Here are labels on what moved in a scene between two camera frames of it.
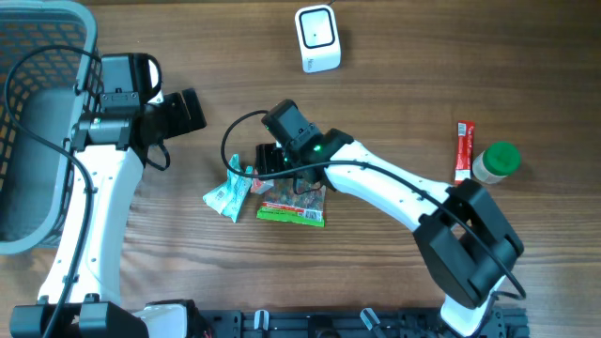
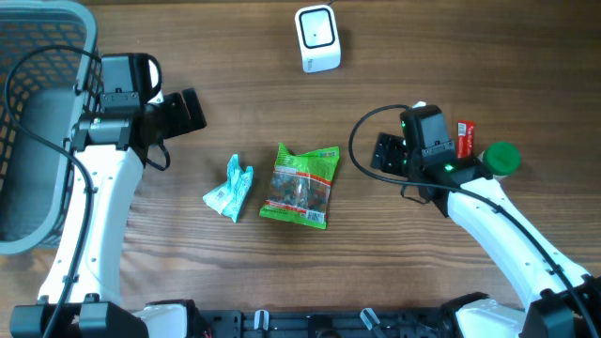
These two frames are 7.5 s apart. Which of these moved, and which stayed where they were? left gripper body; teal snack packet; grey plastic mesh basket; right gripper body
Moved: right gripper body
Stayed: left gripper body; teal snack packet; grey plastic mesh basket
